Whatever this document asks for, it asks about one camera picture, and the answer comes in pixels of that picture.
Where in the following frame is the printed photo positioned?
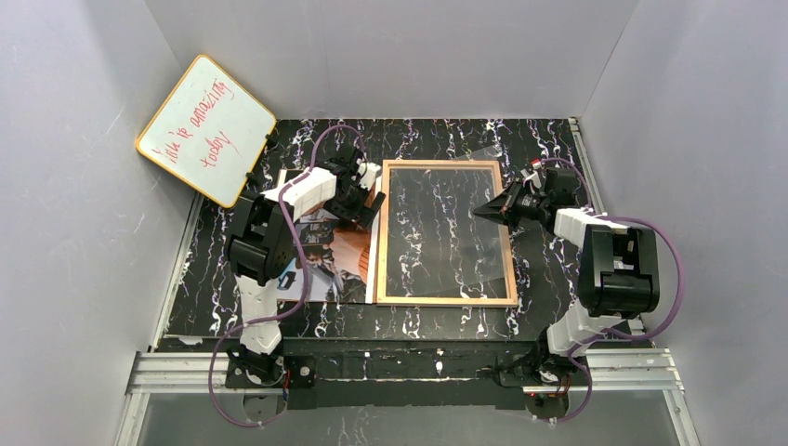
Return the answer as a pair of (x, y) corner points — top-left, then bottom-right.
(277, 209), (378, 304)

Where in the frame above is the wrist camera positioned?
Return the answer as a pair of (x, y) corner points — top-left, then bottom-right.
(520, 160), (543, 190)
(358, 162), (382, 190)

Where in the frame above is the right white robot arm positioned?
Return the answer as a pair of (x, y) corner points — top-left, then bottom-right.
(473, 167), (660, 385)

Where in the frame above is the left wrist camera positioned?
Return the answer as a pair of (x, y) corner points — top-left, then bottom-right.
(358, 162), (382, 190)

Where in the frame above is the clear plastic sheet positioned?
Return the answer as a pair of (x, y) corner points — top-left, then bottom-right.
(387, 145), (513, 295)

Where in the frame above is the frame backing board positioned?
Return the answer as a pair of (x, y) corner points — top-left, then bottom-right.
(276, 169), (304, 188)

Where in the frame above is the wooden picture frame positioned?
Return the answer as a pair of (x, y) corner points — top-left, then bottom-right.
(373, 158), (519, 308)

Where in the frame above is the whiteboard with red writing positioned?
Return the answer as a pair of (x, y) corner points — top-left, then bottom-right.
(136, 55), (277, 208)

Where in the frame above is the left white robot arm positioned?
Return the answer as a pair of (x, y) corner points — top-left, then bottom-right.
(226, 147), (386, 385)

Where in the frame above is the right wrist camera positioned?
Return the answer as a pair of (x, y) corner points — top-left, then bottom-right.
(520, 160), (543, 190)

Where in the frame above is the aluminium rail base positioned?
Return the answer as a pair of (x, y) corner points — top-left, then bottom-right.
(114, 116), (703, 446)

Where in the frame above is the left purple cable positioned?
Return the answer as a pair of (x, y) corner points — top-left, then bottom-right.
(209, 124), (369, 430)

